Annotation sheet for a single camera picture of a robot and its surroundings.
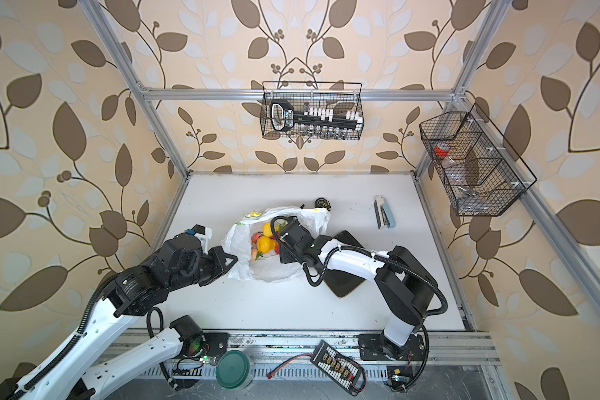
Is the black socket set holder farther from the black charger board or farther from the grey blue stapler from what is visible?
the black charger board

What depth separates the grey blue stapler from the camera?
3.32ft

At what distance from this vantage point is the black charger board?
2.27 ft

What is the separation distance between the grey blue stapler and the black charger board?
49cm
